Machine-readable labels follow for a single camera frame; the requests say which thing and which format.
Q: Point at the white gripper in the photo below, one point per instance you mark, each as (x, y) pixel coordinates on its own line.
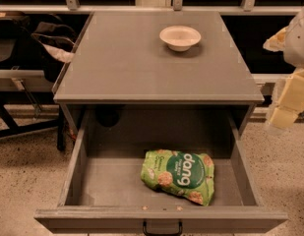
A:
(298, 43)

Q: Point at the green rice chip bag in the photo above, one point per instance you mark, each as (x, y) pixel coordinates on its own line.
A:
(181, 174)

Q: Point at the grey cabinet counter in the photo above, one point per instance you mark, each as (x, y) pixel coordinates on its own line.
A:
(125, 86)

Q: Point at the grey open top drawer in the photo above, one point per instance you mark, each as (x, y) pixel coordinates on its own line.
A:
(103, 193)

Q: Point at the dark bag with white cloth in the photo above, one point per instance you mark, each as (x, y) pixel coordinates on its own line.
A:
(56, 40)

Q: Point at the white bowl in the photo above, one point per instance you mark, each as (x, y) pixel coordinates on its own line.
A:
(180, 38)

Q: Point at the grey bench with black legs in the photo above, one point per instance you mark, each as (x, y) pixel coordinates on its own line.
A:
(26, 87)

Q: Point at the black drawer handle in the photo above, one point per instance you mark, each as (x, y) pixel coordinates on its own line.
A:
(151, 230)

